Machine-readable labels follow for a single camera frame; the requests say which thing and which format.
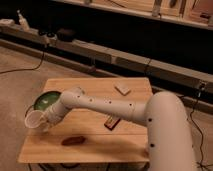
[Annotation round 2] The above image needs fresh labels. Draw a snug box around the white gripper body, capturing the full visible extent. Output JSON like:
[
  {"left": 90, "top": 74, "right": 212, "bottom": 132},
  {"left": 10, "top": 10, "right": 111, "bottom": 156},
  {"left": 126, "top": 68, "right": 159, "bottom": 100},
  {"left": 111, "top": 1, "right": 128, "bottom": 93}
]
[{"left": 44, "top": 102, "right": 67, "bottom": 126}]

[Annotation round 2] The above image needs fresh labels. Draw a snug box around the green ceramic bowl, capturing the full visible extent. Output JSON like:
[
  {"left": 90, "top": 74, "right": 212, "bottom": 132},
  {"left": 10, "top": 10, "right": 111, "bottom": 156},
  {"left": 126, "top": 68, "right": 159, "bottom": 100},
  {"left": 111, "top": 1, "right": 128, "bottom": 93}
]
[{"left": 33, "top": 91, "right": 60, "bottom": 111}]

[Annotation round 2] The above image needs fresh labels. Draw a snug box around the red brown rectangular block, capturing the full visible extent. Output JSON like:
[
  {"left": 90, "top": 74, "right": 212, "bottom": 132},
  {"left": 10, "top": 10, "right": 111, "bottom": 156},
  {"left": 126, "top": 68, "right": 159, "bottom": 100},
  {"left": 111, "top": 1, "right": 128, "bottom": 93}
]
[{"left": 104, "top": 117, "right": 120, "bottom": 130}]

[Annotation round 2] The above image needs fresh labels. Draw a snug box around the white spray bottle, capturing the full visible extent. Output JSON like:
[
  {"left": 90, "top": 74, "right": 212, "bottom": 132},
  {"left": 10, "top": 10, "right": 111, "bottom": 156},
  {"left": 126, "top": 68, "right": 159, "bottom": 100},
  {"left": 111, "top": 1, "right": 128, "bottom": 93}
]
[{"left": 17, "top": 11, "right": 30, "bottom": 31}]

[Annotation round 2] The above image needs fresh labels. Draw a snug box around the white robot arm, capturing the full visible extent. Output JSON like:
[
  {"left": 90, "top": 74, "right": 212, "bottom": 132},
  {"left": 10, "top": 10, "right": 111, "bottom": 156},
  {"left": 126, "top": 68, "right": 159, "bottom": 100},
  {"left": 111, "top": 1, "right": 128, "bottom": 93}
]
[{"left": 41, "top": 87, "right": 197, "bottom": 171}]

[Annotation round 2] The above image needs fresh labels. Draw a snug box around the brown sausage-shaped object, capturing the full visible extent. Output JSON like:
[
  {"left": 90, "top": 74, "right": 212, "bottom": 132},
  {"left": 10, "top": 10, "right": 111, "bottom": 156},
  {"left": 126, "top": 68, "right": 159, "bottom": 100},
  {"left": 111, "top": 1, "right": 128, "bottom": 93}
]
[{"left": 61, "top": 136, "right": 86, "bottom": 146}]

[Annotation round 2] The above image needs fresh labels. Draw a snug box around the light wooden block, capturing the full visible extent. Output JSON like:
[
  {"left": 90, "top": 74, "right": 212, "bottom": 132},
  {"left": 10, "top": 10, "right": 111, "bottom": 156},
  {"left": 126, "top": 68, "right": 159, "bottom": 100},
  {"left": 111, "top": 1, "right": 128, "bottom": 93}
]
[{"left": 115, "top": 84, "right": 131, "bottom": 96}]

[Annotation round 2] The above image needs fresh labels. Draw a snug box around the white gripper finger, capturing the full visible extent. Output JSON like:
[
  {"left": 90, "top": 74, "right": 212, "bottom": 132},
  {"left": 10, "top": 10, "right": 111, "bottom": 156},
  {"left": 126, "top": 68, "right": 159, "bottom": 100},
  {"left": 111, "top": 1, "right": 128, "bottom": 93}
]
[{"left": 38, "top": 112, "right": 49, "bottom": 124}]

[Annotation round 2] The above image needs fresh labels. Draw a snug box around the wooden table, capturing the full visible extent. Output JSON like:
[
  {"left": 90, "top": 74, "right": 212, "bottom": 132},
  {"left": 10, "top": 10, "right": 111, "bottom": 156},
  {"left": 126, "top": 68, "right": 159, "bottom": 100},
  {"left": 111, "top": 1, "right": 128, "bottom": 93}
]
[{"left": 18, "top": 78, "right": 152, "bottom": 163}]

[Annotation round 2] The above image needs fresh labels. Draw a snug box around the black cable at right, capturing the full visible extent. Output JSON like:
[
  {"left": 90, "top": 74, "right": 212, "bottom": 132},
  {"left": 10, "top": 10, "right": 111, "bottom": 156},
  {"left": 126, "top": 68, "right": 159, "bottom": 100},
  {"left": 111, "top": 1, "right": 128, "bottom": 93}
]
[{"left": 188, "top": 87, "right": 213, "bottom": 171}]

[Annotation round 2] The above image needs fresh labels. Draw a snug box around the black cable on floor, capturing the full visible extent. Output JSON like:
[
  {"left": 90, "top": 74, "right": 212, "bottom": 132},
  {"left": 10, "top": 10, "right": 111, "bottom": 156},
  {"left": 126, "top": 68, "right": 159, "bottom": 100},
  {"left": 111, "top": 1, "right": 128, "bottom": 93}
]
[{"left": 0, "top": 49, "right": 46, "bottom": 75}]

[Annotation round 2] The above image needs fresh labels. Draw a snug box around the black device on ledge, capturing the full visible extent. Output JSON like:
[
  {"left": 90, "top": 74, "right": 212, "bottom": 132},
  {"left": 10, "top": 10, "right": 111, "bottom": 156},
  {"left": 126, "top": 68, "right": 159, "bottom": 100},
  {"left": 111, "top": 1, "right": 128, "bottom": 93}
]
[{"left": 56, "top": 28, "right": 76, "bottom": 42}]

